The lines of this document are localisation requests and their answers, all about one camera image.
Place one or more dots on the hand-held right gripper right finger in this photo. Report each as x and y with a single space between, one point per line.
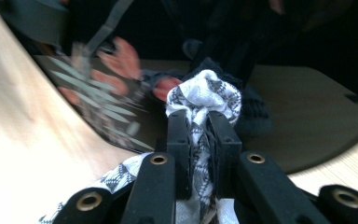
227 146

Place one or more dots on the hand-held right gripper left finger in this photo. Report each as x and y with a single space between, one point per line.
181 140

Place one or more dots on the white grey patterned cloth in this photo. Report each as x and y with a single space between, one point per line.
205 90

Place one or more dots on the black floral print bag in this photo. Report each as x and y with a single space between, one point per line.
307 118

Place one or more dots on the dark grey rounded object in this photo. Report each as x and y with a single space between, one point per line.
37 18

